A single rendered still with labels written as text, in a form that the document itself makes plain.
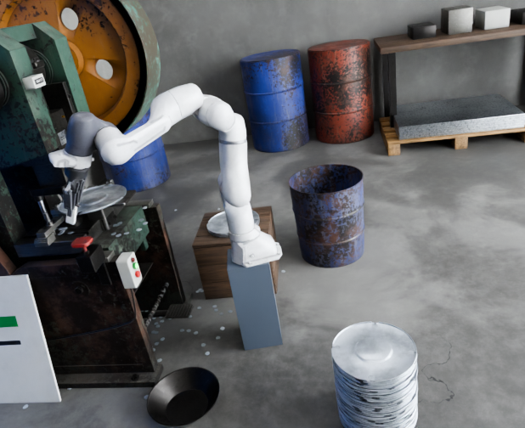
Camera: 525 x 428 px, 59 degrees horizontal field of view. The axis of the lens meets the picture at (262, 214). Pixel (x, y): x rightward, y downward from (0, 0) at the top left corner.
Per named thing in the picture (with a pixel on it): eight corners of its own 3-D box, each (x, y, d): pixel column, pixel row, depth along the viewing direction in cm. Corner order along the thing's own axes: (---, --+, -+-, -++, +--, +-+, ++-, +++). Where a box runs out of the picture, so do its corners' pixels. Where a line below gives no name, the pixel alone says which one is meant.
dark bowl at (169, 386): (228, 378, 203) (226, 366, 200) (214, 438, 177) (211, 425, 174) (164, 379, 209) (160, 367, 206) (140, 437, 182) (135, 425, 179)
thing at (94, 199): (136, 183, 213) (135, 182, 213) (110, 211, 187) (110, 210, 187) (78, 188, 218) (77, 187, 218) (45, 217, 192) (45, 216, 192)
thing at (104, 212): (143, 215, 212) (136, 188, 206) (132, 230, 199) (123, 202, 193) (93, 219, 216) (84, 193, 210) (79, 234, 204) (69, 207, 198)
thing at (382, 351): (336, 321, 180) (336, 319, 180) (415, 324, 172) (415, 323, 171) (326, 378, 156) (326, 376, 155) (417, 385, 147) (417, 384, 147)
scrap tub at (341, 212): (364, 231, 298) (360, 160, 277) (370, 267, 261) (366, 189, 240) (299, 235, 305) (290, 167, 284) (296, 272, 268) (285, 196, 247)
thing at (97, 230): (127, 204, 228) (123, 193, 225) (84, 253, 188) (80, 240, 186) (70, 209, 233) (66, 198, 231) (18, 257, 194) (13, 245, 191)
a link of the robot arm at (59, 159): (97, 150, 160) (95, 164, 162) (62, 138, 159) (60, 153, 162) (80, 163, 149) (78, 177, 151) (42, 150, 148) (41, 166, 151)
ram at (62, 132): (93, 169, 204) (70, 103, 191) (77, 183, 191) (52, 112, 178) (58, 173, 208) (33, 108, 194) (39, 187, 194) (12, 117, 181)
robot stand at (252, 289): (279, 319, 233) (266, 242, 213) (283, 344, 217) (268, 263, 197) (243, 325, 233) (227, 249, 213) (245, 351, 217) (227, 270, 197)
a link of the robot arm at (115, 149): (162, 86, 166) (81, 124, 157) (185, 107, 154) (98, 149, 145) (172, 112, 173) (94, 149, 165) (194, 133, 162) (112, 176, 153)
